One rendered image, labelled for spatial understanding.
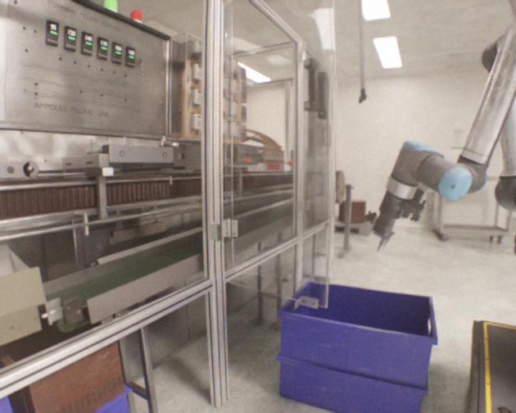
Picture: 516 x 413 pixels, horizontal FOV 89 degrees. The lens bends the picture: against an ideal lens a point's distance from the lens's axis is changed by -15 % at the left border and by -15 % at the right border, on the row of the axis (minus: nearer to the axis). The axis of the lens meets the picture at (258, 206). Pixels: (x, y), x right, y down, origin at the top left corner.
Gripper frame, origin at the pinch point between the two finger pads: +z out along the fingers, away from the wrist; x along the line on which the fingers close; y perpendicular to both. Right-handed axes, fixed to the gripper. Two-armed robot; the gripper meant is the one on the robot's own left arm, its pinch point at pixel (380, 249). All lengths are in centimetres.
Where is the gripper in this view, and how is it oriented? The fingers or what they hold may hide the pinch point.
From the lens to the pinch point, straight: 109.1
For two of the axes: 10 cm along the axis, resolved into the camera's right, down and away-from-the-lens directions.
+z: -2.0, 8.6, 4.7
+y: -6.7, -4.7, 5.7
